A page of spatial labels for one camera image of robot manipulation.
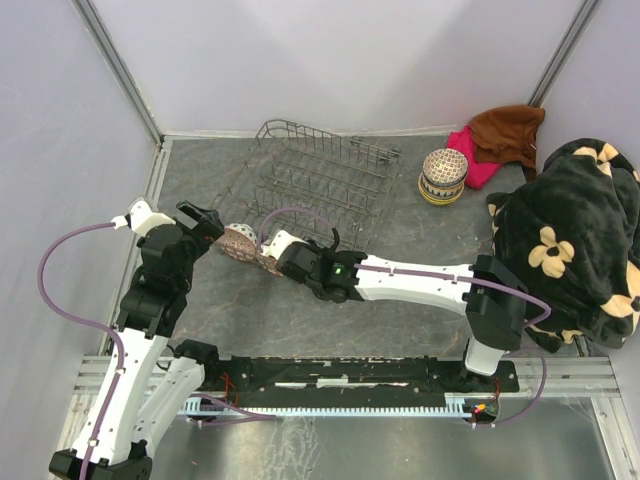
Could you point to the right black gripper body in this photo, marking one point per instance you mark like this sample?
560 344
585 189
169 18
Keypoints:
327 252

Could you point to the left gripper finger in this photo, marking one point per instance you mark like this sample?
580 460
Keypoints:
207 232
205 218

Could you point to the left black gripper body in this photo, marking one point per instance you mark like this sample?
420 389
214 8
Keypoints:
193 249

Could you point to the red diamond pattern bowl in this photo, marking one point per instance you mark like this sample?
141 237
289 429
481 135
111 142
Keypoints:
239 242

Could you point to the red geometric pattern bowl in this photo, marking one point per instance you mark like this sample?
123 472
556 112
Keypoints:
269 263

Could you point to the grey wire dish rack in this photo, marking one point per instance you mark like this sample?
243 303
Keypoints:
312 183

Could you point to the yellow rim blue pattern bowl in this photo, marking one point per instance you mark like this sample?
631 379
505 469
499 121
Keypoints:
441 201

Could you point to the blue triangle pattern bowl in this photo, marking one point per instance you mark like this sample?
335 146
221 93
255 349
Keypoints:
439 191

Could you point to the brown dotted pattern bowl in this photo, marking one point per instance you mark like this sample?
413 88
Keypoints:
445 167

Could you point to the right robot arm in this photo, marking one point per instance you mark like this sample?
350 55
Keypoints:
492 299

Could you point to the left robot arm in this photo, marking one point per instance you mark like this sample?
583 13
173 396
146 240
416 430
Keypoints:
126 424

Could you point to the black base bar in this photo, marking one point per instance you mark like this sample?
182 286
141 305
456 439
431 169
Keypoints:
339 381

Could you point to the pink cloth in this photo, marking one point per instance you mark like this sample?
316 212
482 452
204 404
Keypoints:
479 174

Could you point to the brown cloth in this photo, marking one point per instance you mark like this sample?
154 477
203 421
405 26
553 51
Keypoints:
507 135

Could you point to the black flower blanket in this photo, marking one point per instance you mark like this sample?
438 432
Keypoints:
571 236

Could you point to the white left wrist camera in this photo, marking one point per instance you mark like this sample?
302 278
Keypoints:
142 217

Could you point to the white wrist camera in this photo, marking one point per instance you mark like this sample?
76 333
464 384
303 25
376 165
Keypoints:
279 243
142 217

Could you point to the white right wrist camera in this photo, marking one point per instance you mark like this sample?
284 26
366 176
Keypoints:
279 243

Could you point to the light blue cable duct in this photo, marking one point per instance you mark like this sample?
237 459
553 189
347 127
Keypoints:
453 407

